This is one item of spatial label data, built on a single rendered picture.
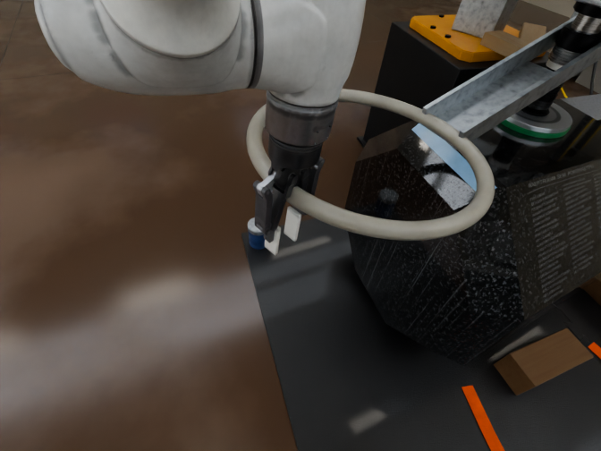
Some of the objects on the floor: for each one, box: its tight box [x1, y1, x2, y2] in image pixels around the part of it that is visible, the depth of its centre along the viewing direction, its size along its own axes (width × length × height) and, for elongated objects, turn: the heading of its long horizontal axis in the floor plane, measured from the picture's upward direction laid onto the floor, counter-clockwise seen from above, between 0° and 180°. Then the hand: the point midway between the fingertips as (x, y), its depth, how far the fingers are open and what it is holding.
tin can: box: [248, 217, 266, 250], centre depth 154 cm, size 10×10×13 cm
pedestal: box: [357, 21, 550, 148], centre depth 188 cm, size 66×66×74 cm
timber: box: [494, 328, 594, 396], centre depth 122 cm, size 30×12×12 cm, turn 108°
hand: (282, 231), depth 58 cm, fingers closed on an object, 4 cm apart
